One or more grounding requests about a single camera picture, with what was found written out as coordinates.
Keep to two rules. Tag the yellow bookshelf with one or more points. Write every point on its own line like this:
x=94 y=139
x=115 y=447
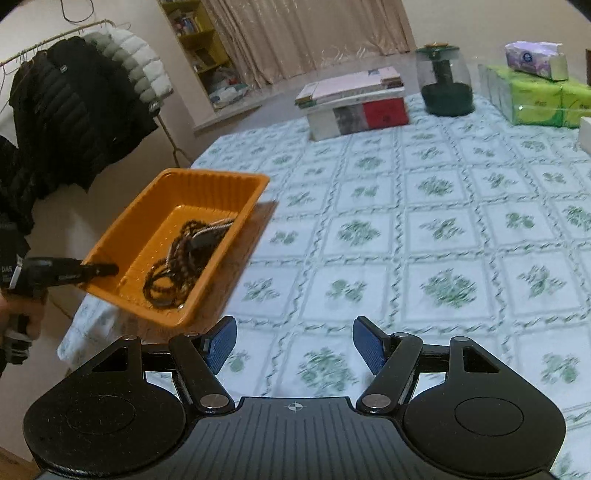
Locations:
x=198 y=50

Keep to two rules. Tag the green tissue multipack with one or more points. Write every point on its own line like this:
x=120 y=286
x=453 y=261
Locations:
x=535 y=99

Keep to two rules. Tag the white blue plastic bag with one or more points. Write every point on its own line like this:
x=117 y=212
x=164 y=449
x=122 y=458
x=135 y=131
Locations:
x=228 y=90

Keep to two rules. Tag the person's left hand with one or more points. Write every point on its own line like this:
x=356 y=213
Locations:
x=32 y=316

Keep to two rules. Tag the purple tissue pack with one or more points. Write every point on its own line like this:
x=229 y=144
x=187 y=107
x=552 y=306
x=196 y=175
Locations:
x=535 y=57

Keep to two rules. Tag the dark green glass jar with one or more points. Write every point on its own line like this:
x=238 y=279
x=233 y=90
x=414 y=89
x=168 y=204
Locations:
x=445 y=87

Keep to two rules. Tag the pink cover book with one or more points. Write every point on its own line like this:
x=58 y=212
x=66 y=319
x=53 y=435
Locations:
x=351 y=83

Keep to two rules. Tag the black wristwatch grey face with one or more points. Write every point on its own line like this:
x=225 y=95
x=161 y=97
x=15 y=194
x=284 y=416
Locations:
x=207 y=240

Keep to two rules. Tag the row of shelf books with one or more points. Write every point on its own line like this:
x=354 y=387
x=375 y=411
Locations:
x=184 y=23

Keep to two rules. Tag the orange plastic tray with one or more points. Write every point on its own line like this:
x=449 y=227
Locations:
x=138 y=240

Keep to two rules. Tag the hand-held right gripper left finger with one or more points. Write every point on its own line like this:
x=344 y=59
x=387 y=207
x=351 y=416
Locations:
x=222 y=344

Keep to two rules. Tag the thin green edged book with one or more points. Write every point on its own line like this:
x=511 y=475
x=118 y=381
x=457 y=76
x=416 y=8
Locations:
x=323 y=105

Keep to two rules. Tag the person's black jacket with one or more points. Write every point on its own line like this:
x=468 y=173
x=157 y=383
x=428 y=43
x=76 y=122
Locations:
x=14 y=184

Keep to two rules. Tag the white flat box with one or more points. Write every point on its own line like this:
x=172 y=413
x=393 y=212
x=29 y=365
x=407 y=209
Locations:
x=586 y=134

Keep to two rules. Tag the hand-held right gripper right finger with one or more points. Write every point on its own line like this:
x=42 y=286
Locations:
x=369 y=344

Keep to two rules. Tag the gold metal clothes rack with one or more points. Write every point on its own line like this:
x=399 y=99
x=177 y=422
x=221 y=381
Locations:
x=178 y=147

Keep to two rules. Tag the beige patterned curtain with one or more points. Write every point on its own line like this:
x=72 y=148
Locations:
x=304 y=37

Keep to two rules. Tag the white green puffer jacket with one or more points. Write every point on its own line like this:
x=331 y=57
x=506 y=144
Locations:
x=134 y=60

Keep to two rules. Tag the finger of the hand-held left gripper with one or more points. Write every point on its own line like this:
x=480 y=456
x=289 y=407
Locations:
x=99 y=270

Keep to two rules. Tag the black puffer jacket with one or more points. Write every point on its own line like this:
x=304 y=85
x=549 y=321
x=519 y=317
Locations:
x=78 y=110

